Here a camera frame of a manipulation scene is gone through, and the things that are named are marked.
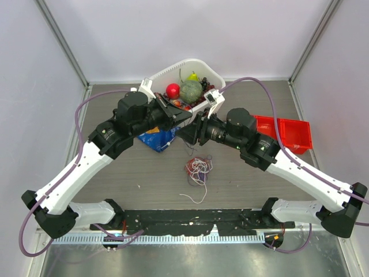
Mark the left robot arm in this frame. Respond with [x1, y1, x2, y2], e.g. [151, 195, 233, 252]
[22, 92, 191, 239]

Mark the red bin middle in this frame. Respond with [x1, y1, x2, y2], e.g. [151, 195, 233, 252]
[253, 115, 284, 140]

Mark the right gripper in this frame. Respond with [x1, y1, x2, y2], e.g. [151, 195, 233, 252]
[175, 107, 244, 151]

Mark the red bin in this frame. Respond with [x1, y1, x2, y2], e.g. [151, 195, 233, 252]
[277, 118, 312, 155]
[253, 115, 284, 140]

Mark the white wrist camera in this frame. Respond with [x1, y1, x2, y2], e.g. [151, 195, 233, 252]
[130, 78, 156, 103]
[204, 89, 225, 119]

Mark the white slotted cable duct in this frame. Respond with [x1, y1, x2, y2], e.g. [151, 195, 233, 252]
[53, 231, 265, 245]

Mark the white plastic basket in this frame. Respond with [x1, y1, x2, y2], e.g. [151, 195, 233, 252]
[149, 58, 225, 127]

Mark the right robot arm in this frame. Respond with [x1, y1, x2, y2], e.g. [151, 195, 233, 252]
[176, 108, 367, 238]

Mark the dark grape bunch right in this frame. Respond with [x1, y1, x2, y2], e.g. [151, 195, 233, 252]
[197, 77, 215, 103]

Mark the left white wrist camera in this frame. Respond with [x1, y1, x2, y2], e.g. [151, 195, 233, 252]
[130, 78, 156, 103]

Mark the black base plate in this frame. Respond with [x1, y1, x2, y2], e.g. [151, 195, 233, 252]
[89, 207, 296, 236]

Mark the cable bundle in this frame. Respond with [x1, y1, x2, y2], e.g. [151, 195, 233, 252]
[179, 154, 214, 204]

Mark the yellow green pear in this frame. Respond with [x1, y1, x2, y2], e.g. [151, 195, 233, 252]
[186, 72, 199, 82]

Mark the dark red grape bunch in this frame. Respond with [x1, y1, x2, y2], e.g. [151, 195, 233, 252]
[154, 92, 170, 102]

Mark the red bin right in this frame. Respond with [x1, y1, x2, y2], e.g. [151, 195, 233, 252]
[277, 118, 312, 155]

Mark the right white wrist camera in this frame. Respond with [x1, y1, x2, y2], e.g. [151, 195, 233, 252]
[204, 89, 225, 119]

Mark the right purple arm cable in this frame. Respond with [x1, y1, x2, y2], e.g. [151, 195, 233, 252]
[219, 76, 369, 254]

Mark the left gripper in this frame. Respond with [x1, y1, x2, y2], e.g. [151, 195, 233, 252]
[131, 92, 193, 138]

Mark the blue Doritos chip bag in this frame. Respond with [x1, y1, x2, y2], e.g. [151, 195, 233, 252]
[137, 127, 180, 153]

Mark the green melon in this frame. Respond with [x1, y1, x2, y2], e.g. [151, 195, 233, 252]
[179, 80, 202, 104]

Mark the red apple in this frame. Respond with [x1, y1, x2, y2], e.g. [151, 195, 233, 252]
[165, 83, 180, 100]

